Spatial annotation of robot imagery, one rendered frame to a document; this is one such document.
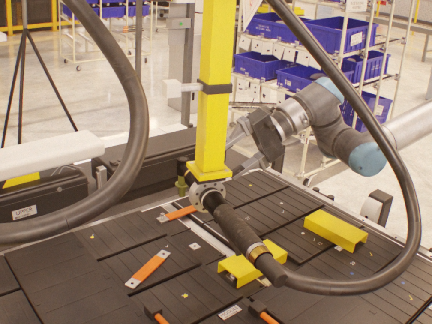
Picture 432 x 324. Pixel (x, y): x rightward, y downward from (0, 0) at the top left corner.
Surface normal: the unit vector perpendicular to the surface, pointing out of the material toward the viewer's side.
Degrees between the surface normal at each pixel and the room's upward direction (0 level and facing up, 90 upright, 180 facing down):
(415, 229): 30
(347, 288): 49
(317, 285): 43
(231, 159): 0
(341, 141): 61
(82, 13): 80
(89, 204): 38
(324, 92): 56
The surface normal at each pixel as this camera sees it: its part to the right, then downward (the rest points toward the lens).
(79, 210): 0.31, -0.47
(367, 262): 0.06, -0.91
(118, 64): -0.23, 0.07
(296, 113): 0.09, -0.09
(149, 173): 0.63, 0.36
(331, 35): -0.75, 0.30
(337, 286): 0.00, -0.28
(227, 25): 0.40, 0.40
